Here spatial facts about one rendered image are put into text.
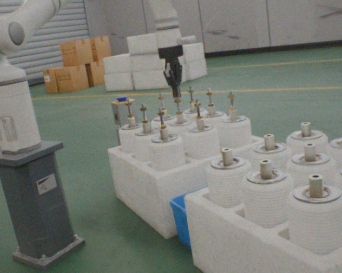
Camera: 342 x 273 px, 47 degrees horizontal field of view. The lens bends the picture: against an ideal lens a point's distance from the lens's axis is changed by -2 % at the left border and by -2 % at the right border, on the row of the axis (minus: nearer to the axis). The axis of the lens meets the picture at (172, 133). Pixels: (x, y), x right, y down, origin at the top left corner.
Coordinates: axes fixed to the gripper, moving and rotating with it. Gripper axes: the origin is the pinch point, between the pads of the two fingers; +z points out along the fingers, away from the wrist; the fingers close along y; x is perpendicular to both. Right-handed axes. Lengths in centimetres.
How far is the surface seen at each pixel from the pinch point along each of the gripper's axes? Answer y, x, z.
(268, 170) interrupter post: 47, 31, 8
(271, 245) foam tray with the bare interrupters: 58, 31, 17
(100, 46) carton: -359, -209, -11
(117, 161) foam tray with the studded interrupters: 6.4, -21.1, 19.7
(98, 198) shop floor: 1.3, -33.9, 35.2
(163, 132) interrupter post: 17.8, 0.5, 7.7
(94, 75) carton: -338, -213, 23
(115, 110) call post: -12.2, -27.8, 6.5
